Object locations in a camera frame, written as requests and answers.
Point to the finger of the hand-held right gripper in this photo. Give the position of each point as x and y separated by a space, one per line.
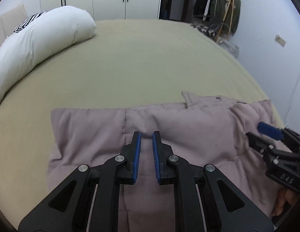
269 130
257 142

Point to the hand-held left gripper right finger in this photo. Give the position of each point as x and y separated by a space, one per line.
156 154

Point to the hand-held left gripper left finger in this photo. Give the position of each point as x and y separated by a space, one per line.
136 154

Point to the pink hooded down coat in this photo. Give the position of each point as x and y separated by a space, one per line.
92 130

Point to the wooden clothes rack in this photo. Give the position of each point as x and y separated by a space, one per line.
228 7

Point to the person's right hand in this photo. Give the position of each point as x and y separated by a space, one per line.
284 201

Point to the bed with beige sheet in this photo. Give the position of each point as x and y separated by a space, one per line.
140 65

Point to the white grid laundry basket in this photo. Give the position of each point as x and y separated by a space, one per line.
231 48

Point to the black chair with patterned cushion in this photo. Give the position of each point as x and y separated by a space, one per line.
205 27

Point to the green hanging jacket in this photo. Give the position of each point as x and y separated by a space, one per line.
234 12

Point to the white hanging garment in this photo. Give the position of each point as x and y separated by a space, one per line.
208 2

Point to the black hanging jacket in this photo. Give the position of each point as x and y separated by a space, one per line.
199 0

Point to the white pillow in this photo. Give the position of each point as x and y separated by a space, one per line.
43 33

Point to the white wardrobe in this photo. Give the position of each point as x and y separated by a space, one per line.
104 0

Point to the zebra striped pillow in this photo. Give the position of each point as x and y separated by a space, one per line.
29 21

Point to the beige padded headboard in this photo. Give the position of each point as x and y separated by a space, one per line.
9 19

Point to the dark door frame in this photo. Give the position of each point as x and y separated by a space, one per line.
186 0

